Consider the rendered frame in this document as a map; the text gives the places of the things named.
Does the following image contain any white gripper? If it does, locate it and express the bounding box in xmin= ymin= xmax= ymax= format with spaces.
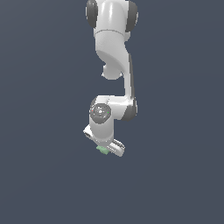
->
xmin=82 ymin=124 xmax=126 ymax=158

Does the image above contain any small green block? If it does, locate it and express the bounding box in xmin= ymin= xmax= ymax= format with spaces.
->
xmin=96 ymin=145 xmax=110 ymax=156

